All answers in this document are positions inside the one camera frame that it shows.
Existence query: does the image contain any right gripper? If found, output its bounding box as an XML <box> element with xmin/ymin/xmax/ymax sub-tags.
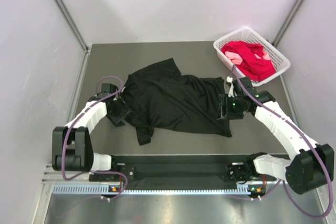
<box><xmin>217</xmin><ymin>93</ymin><xmax>244</xmax><ymax>120</ymax></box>

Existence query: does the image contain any black t shirt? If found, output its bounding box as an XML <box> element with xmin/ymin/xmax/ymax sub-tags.
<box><xmin>121</xmin><ymin>58</ymin><xmax>232</xmax><ymax>145</ymax></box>

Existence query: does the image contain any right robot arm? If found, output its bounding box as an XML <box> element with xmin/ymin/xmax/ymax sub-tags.
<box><xmin>218</xmin><ymin>77</ymin><xmax>334</xmax><ymax>195</ymax></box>

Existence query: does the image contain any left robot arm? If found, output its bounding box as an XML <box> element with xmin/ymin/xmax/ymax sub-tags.
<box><xmin>52</xmin><ymin>83</ymin><xmax>131</xmax><ymax>180</ymax></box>

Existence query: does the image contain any pink t shirt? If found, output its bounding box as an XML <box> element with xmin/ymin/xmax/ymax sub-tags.
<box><xmin>224</xmin><ymin>51</ymin><xmax>243</xmax><ymax>65</ymax></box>

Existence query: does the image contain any red t shirt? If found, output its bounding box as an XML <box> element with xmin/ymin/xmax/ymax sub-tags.
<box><xmin>221</xmin><ymin>41</ymin><xmax>276</xmax><ymax>82</ymax></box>

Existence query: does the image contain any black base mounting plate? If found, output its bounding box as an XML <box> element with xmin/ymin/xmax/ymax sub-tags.
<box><xmin>89</xmin><ymin>154</ymin><xmax>276</xmax><ymax>189</ymax></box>

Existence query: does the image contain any white plastic basket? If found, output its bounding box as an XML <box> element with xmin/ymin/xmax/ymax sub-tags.
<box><xmin>213</xmin><ymin>27</ymin><xmax>290</xmax><ymax>87</ymax></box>

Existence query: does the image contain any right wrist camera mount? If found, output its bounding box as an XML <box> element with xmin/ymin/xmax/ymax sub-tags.
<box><xmin>226</xmin><ymin>76</ymin><xmax>236</xmax><ymax>98</ymax></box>

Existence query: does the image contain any slotted cable duct rail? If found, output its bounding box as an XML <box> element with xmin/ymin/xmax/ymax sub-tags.
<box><xmin>52</xmin><ymin>184</ymin><xmax>265</xmax><ymax>195</ymax></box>

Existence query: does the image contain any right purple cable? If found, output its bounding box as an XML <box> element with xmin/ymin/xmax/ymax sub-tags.
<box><xmin>229</xmin><ymin>63</ymin><xmax>334</xmax><ymax>219</ymax></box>

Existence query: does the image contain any right aluminium frame post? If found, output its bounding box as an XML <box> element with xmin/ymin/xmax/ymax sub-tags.
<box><xmin>271</xmin><ymin>0</ymin><xmax>305</xmax><ymax>47</ymax></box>

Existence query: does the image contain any aluminium frame post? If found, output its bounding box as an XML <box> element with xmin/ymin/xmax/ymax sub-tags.
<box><xmin>271</xmin><ymin>0</ymin><xmax>305</xmax><ymax>47</ymax></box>
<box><xmin>54</xmin><ymin>0</ymin><xmax>89</xmax><ymax>52</ymax></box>

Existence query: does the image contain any left aluminium frame post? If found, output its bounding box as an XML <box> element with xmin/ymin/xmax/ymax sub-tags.
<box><xmin>54</xmin><ymin>0</ymin><xmax>89</xmax><ymax>52</ymax></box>

